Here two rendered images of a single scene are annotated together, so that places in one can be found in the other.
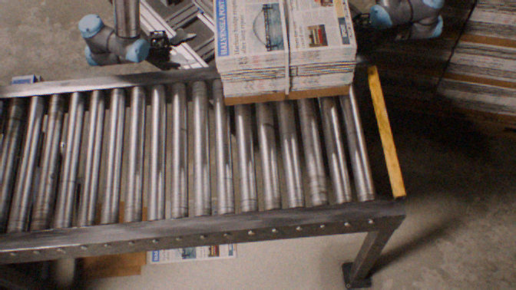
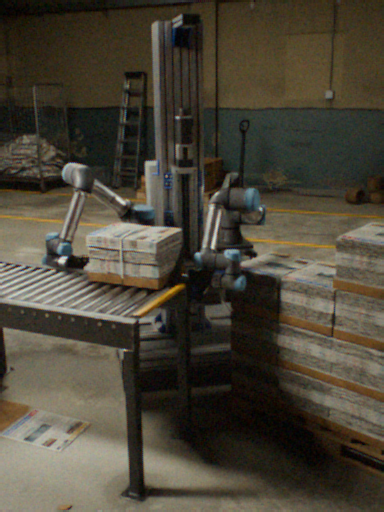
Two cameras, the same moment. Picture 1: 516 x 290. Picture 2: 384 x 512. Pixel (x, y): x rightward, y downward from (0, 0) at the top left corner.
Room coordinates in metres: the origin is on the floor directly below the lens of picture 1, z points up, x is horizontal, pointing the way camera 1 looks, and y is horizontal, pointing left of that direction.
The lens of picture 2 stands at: (-1.63, -1.46, 1.71)
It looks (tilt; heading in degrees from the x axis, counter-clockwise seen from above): 16 degrees down; 23
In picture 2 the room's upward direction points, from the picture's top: 1 degrees counter-clockwise
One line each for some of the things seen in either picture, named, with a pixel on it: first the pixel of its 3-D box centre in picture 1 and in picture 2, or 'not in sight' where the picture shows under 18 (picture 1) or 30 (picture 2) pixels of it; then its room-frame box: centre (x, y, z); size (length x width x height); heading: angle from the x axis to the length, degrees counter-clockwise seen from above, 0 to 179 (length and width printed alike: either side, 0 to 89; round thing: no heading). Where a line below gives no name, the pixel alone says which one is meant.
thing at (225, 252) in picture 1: (193, 229); (46, 429); (0.69, 0.33, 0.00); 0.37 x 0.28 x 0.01; 88
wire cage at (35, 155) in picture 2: not in sight; (23, 137); (7.01, 5.13, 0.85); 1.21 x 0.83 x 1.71; 88
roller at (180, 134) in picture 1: (180, 148); (49, 290); (0.68, 0.23, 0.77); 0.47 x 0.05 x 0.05; 178
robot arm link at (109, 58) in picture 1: (104, 54); (53, 261); (1.06, 0.47, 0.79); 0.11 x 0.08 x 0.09; 89
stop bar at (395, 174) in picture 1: (385, 127); (161, 300); (0.65, -0.37, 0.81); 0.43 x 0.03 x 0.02; 178
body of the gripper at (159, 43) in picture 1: (151, 48); (78, 263); (1.06, 0.31, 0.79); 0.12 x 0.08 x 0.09; 89
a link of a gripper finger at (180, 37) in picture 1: (181, 34); not in sight; (1.11, 0.21, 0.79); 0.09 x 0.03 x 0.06; 115
